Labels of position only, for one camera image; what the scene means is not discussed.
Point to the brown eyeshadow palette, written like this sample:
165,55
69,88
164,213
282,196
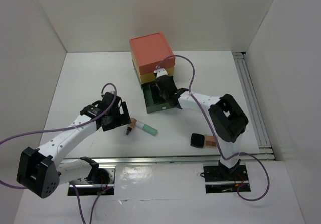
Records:
209,141

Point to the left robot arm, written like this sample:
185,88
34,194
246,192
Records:
41,170

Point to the mint green tube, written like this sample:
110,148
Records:
147,128

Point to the aluminium side rail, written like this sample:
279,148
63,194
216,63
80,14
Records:
263,141

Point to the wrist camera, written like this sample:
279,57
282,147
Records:
103,94
160,72

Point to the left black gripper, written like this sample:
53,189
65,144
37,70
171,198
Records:
122,119

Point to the aluminium mounting rail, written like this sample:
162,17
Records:
214,179

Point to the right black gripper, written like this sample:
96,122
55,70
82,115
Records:
155,90

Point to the coral red top drawer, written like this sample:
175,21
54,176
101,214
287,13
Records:
148,51

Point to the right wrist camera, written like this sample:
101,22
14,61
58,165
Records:
160,72

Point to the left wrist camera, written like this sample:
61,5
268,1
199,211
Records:
103,94

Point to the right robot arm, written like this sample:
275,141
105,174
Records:
226,120

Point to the tan foundation bottle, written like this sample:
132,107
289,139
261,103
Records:
131,126

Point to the square black compact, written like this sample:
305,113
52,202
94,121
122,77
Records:
197,140

